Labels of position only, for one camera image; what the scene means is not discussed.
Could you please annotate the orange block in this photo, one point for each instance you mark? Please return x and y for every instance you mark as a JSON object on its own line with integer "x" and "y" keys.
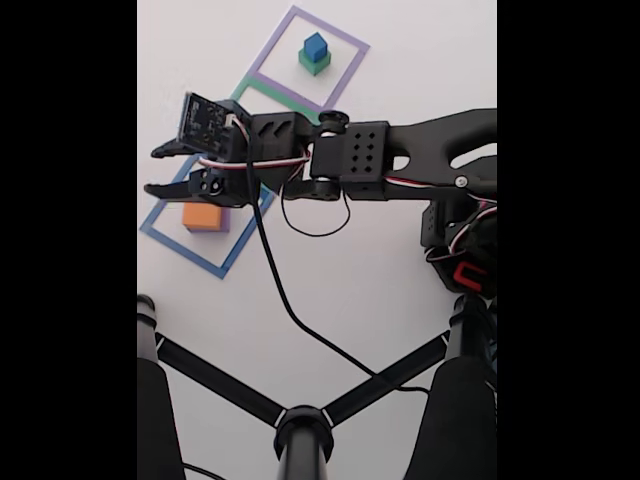
{"x": 200, "y": 216}

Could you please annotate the purple block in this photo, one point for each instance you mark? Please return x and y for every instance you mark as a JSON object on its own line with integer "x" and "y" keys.
{"x": 226, "y": 220}

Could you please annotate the green cube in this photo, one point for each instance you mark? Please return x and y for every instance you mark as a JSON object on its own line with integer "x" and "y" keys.
{"x": 312, "y": 66}

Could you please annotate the small blue cube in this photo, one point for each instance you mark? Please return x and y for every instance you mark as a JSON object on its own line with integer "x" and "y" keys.
{"x": 315, "y": 46}

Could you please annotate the red table clamp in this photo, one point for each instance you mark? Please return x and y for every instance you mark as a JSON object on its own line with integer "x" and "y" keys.
{"x": 459, "y": 274}

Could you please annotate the blue square frame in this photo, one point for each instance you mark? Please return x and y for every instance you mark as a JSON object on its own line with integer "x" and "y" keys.
{"x": 173, "y": 240}

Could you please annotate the green square frame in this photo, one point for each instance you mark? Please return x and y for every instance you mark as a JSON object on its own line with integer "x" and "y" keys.
{"x": 240, "y": 90}

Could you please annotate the purple square frame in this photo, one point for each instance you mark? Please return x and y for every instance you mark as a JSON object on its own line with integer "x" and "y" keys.
{"x": 345, "y": 77}

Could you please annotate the black camera tripod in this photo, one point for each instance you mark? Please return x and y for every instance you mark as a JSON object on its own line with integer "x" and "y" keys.
{"x": 302, "y": 440}

